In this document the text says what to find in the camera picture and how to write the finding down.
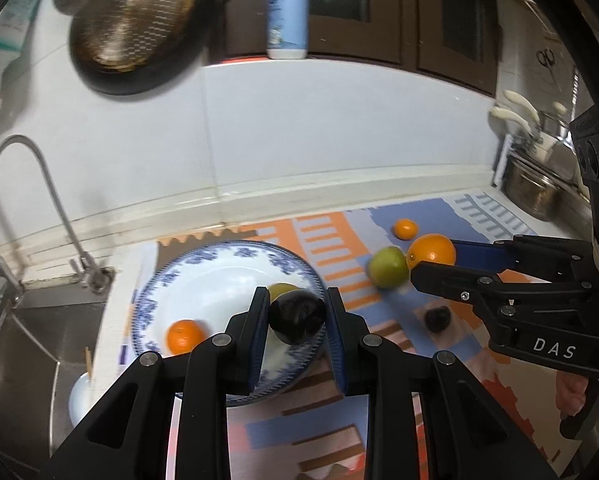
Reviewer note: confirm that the stainless steel sink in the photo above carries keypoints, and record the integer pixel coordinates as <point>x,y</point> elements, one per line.
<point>24,360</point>

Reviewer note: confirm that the wooden chopsticks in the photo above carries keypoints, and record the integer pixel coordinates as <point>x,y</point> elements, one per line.
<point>88,362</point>

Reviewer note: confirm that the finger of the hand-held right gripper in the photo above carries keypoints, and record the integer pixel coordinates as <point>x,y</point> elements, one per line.
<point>479,255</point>
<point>449,280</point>

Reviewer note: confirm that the blue and white porcelain plate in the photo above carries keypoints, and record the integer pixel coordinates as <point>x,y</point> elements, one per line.
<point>219,280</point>

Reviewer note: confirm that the person's right hand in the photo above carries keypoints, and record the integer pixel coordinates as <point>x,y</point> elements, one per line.
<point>574,395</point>

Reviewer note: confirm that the dark purple plum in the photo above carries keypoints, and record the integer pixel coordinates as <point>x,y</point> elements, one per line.
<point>438,320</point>
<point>294,317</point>

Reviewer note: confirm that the patterned orange and blue mat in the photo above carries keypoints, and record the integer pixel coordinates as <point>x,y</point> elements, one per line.
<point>339,255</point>

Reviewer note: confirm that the small orange tangerine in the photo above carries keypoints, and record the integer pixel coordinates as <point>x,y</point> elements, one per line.
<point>184,337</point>
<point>405,229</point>

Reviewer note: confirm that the white and blue pump bottle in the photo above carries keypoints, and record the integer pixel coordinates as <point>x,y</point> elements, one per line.
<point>288,15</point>

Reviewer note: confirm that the black scissors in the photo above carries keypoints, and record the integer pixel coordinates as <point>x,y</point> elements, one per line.
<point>547,58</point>

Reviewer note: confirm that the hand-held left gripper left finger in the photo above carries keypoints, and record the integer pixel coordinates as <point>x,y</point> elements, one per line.
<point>257,345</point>

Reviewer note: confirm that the black pan with golden inside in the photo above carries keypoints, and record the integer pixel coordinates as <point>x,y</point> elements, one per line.
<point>139,30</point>

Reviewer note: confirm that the steel gooseneck faucet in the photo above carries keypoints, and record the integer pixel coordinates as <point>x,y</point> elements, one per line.
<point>54,195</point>

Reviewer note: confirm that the stainless steel pot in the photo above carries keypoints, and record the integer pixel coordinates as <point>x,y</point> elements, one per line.
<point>529,190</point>

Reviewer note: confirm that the yellow lemon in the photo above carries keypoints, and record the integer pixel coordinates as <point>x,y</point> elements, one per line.
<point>284,290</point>

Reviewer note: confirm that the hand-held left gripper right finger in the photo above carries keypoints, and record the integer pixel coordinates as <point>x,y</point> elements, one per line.
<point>338,345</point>

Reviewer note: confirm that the white cup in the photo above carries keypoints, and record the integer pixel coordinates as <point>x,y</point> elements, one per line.
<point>81,402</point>

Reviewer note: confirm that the large orange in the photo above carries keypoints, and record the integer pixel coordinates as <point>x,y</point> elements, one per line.
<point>432,250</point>

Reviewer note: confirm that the green apple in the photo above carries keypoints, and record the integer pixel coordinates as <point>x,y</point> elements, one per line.
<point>388,267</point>

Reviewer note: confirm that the dark brown window frame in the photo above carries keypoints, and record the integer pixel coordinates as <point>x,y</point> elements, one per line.
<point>409,15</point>

